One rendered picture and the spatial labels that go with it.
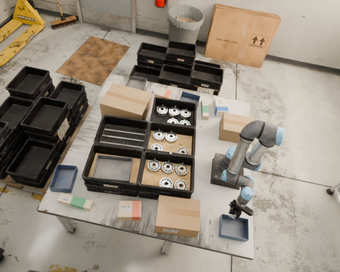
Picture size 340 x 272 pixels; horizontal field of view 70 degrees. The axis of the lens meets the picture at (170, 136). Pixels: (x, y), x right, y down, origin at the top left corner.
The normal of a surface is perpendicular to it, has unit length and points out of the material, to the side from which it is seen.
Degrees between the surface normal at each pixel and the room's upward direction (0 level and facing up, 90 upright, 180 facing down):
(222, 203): 0
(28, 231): 0
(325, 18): 90
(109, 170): 0
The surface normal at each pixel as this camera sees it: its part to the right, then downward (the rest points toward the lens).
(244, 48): -0.15, 0.58
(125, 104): 0.11, -0.60
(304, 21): -0.18, 0.77
